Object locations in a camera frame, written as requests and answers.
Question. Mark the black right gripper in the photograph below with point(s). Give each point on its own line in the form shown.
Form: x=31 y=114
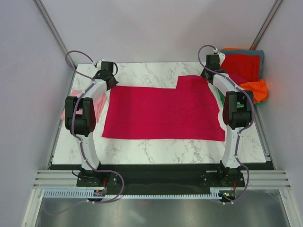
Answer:
x=203 y=74

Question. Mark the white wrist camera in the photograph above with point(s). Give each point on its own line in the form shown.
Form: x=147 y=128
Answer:
x=99 y=62
x=220 y=54

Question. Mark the right aluminium rail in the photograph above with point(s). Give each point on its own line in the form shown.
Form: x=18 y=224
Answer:
x=268 y=180

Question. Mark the dark pink crumpled t-shirt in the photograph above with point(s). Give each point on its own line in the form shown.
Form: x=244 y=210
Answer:
x=237 y=79

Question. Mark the red t-shirt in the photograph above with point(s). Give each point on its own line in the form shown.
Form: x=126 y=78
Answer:
x=246 y=66

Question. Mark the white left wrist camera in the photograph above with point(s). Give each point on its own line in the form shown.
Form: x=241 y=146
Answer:
x=99 y=62

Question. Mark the light pink t-shirt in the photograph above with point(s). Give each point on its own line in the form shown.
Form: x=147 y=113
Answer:
x=98 y=104

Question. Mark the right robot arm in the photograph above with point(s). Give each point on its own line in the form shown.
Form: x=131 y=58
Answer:
x=238 y=115

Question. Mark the orange t-shirt under stack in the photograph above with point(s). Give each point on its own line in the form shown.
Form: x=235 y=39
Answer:
x=231 y=49

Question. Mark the left aluminium rail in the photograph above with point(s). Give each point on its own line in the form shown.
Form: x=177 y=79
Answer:
x=55 y=179

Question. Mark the orange crumpled t-shirt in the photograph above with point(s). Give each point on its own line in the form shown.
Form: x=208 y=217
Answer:
x=259 y=89

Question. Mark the magenta t-shirt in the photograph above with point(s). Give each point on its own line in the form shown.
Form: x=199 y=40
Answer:
x=187 y=112

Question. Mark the grey t-shirt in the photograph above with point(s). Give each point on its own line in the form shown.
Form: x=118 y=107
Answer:
x=249 y=52

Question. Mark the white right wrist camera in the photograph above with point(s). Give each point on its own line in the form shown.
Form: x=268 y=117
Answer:
x=220 y=54

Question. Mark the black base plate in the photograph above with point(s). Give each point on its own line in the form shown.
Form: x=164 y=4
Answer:
x=159 y=179

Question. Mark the green plastic bin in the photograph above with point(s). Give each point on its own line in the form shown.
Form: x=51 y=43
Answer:
x=221 y=97

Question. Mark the aluminium rail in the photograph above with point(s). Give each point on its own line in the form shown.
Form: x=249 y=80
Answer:
x=55 y=179
x=268 y=180

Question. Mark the left aluminium frame post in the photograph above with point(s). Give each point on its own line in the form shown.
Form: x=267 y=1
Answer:
x=50 y=24

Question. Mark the white slotted cable duct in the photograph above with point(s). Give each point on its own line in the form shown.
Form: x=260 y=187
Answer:
x=102 y=194

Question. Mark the right aluminium frame post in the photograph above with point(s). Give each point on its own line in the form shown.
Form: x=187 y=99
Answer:
x=266 y=23

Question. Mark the aluminium frame post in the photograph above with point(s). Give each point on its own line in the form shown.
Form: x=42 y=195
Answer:
x=50 y=24
x=266 y=23

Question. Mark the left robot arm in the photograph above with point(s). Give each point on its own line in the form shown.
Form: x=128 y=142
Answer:
x=80 y=120

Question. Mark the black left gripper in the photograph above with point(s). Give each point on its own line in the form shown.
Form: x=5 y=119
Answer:
x=114 y=82

